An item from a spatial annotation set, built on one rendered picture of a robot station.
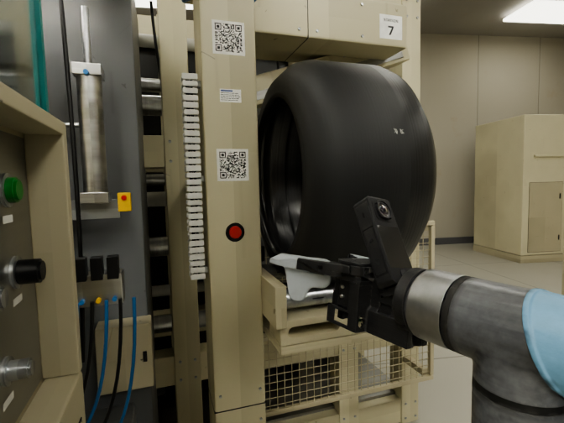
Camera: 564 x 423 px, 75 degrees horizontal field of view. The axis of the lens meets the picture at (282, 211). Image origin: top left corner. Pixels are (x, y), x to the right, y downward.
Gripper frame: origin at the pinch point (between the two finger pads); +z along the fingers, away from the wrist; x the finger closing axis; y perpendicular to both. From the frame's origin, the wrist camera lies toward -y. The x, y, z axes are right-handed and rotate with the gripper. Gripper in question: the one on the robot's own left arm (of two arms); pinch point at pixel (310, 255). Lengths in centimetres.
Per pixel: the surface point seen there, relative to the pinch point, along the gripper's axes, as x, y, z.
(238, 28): 0, -48, 34
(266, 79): 28, -51, 68
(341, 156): 13.9, -18.1, 10.6
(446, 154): 560, -132, 341
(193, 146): -6.4, -19.3, 38.4
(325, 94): 12.9, -31.4, 16.0
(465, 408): 155, 86, 55
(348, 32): 46, -67, 48
